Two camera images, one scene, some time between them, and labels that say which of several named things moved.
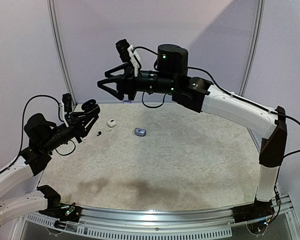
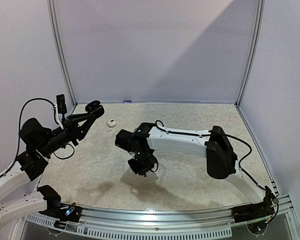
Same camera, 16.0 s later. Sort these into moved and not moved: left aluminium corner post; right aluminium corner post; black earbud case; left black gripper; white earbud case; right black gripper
Moved: right black gripper; black earbud case
Not moved: right aluminium corner post; left black gripper; left aluminium corner post; white earbud case
